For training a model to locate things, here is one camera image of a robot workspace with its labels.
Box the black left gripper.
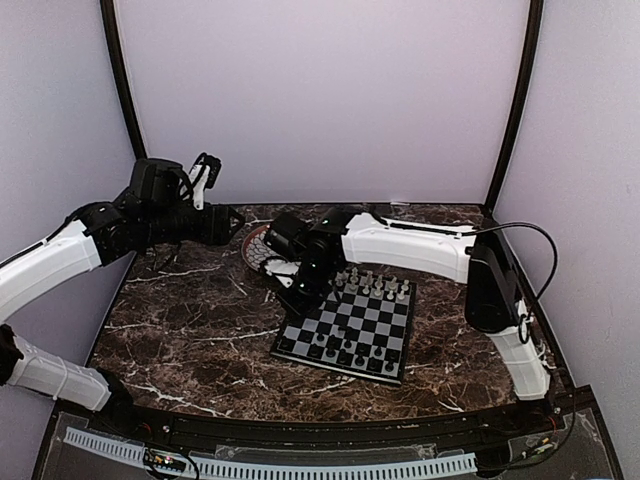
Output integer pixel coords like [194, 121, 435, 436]
[143, 200, 245, 245]

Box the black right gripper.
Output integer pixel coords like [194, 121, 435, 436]
[275, 258, 336, 321]

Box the black white chess board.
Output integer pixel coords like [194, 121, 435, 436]
[270, 267, 417, 386]

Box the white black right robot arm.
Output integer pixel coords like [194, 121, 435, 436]
[264, 208, 551, 434]

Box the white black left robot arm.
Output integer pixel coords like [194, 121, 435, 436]
[1, 202, 245, 436]

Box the white queen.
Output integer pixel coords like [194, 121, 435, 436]
[350, 267, 359, 287]

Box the floral patterned ceramic plate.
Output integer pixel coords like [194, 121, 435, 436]
[241, 225, 284, 274]

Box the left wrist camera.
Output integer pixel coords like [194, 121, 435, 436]
[129, 158, 183, 207]

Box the black left corner frame post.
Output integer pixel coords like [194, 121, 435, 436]
[99, 0, 147, 159]

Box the black corner frame post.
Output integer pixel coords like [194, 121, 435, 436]
[482, 0, 545, 218]
[99, 0, 147, 159]

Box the white slotted cable duct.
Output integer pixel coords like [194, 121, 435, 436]
[63, 427, 478, 479]

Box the black front frame rail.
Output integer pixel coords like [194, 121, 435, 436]
[54, 386, 598, 451]

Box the black right corner frame post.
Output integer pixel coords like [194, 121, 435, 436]
[482, 0, 545, 218]

